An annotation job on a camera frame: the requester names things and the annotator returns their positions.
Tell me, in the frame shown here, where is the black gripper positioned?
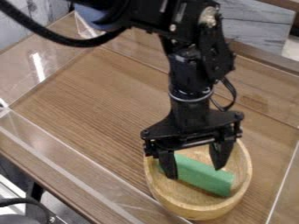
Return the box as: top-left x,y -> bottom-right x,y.
140,93 -> 246,180

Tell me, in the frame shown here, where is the green rectangular block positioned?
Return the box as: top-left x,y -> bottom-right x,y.
175,154 -> 235,197

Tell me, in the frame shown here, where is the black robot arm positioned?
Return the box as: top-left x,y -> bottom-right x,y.
72,0 -> 245,179

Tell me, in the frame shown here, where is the brown wooden bowl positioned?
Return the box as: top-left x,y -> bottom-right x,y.
144,140 -> 253,221

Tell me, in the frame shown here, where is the black table leg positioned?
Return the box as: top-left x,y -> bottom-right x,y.
27,182 -> 44,201

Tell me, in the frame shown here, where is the black device with bolt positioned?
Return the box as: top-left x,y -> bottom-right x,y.
24,200 -> 72,224

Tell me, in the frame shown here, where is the clear acrylic corner bracket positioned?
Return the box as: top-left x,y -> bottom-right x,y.
75,10 -> 107,39

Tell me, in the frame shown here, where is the black cable below table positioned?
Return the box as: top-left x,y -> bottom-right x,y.
0,197 -> 51,224

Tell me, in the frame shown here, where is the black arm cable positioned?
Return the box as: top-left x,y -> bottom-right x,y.
0,0 -> 127,48

